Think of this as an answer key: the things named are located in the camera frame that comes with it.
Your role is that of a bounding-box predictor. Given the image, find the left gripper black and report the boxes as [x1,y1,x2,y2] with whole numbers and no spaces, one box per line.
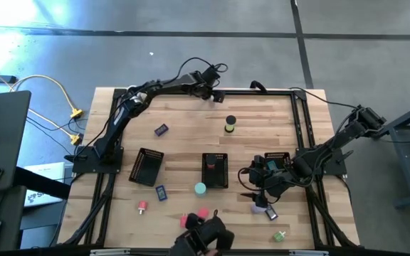
[192,70,226,105]

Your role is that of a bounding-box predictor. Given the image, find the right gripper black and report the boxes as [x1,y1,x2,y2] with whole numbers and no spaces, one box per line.
[239,154,290,209]

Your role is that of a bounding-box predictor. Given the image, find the purple sand timer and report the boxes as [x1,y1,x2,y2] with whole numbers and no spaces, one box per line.
[250,203,268,215]

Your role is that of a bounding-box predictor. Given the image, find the dark blue pencil sharpener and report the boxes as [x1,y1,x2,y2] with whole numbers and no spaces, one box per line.
[264,205,279,221]

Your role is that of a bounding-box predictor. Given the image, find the yellow sand timer black caps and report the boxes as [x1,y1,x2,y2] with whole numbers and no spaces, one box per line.
[224,114,237,134]

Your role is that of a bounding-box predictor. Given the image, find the teal sand timer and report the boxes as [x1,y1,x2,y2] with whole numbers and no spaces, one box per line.
[194,181,207,198]

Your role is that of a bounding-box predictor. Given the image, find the red sand timer black caps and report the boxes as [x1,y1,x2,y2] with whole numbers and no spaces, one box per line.
[205,154,218,171]

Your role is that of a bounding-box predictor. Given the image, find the purple pencil sharpener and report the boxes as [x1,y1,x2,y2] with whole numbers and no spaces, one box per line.
[154,123,169,137]

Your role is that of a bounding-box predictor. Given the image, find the black plastic mesh basket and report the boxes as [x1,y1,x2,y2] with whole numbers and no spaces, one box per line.
[201,152,229,189]
[263,151,292,170]
[128,148,165,188]

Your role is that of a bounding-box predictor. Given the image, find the white printed paper box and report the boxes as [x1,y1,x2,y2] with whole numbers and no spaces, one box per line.
[23,161,67,208]

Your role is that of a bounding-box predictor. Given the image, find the black side desk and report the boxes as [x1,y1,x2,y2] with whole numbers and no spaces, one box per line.
[0,90,32,195]

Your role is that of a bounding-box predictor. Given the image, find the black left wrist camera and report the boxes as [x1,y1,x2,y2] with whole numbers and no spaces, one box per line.
[201,65,221,82]

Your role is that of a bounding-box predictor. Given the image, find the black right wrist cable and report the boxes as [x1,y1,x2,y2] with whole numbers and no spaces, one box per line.
[238,166,261,188]

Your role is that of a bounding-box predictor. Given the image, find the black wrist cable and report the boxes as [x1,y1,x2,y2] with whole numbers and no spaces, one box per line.
[238,166,261,188]
[177,56,229,83]

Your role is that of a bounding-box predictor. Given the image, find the black cable loop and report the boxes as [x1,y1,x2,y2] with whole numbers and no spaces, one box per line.
[249,80,268,93]

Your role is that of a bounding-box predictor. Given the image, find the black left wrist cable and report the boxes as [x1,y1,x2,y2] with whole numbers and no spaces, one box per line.
[177,56,229,83]

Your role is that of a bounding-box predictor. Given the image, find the silver metal bracket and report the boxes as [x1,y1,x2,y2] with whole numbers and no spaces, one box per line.
[288,250,330,256]
[90,248,131,256]

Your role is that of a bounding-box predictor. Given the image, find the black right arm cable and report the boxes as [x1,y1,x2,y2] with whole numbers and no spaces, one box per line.
[288,87,361,110]

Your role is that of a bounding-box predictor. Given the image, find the yellow extension cord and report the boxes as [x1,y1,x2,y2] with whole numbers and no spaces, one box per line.
[9,73,84,119]
[0,60,82,145]

